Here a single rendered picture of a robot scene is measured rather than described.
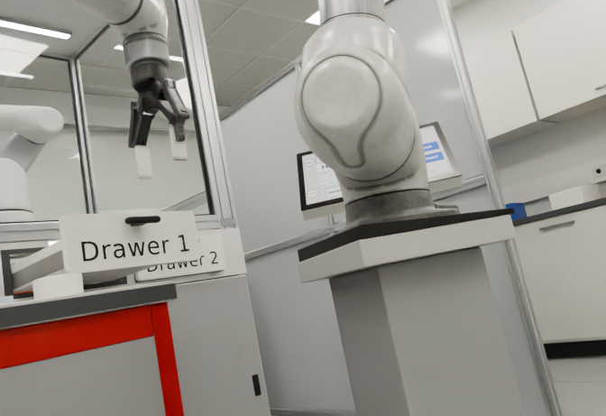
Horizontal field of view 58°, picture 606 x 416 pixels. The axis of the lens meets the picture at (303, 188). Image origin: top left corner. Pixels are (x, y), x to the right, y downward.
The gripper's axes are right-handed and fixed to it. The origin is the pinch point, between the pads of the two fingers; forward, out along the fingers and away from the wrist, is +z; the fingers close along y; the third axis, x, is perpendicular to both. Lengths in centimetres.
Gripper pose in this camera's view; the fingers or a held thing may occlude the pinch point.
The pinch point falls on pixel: (161, 162)
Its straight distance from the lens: 112.4
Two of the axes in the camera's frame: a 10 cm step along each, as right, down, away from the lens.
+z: 1.8, 9.7, -1.8
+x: -6.9, -0.1, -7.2
